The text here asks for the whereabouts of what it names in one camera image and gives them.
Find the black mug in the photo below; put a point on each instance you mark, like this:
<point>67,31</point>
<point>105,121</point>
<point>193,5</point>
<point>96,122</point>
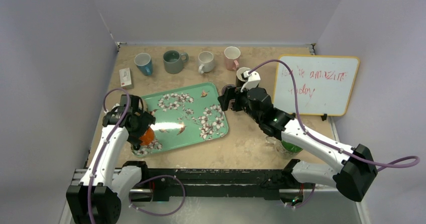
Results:
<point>239,78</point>

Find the orange mug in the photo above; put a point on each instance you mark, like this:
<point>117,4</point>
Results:
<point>147,137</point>

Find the blue textured mug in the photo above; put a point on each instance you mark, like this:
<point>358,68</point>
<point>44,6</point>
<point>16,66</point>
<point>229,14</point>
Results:
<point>143,62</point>

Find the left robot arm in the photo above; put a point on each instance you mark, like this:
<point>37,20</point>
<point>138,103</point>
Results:
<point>99,195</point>

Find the green floral tray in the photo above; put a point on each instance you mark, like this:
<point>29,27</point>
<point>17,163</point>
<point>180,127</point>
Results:
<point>184,116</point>

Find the yellow framed whiteboard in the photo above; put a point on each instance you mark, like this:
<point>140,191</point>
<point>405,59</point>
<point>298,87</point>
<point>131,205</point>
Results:
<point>315,85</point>

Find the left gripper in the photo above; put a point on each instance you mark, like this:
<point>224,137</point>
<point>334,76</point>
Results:
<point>145,120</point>

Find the small white red box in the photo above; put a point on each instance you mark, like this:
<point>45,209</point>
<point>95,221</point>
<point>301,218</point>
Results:
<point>126,78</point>

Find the cream mug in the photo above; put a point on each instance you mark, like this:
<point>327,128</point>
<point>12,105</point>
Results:
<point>287,150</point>

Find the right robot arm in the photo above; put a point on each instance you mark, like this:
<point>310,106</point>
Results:
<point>349,169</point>

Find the white speckled round mug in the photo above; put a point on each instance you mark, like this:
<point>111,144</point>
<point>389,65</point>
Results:
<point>206,62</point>

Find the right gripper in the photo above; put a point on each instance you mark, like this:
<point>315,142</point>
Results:
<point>235,98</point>

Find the grey flat-bottom mug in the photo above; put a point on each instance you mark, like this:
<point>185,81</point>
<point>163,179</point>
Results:
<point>174,61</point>

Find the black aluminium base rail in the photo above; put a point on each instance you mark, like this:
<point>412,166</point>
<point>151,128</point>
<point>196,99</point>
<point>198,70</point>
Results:
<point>166,182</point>

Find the pink faceted mug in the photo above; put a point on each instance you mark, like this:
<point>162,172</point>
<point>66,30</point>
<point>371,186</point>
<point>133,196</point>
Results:
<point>232,55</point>

